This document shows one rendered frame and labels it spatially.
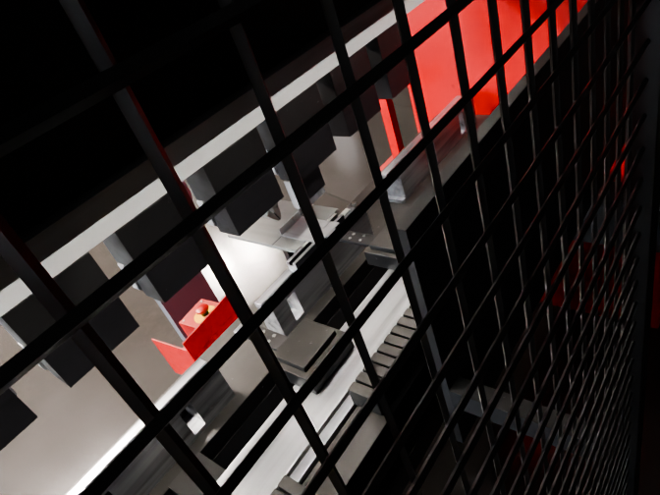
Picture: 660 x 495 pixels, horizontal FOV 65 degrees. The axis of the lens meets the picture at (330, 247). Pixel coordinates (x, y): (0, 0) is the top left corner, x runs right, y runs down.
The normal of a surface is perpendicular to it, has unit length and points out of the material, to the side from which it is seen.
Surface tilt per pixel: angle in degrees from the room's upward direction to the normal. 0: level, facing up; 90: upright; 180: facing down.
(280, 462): 0
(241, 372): 0
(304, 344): 0
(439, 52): 90
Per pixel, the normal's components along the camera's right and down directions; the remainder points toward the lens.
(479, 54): -0.58, 0.62
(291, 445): -0.29, -0.77
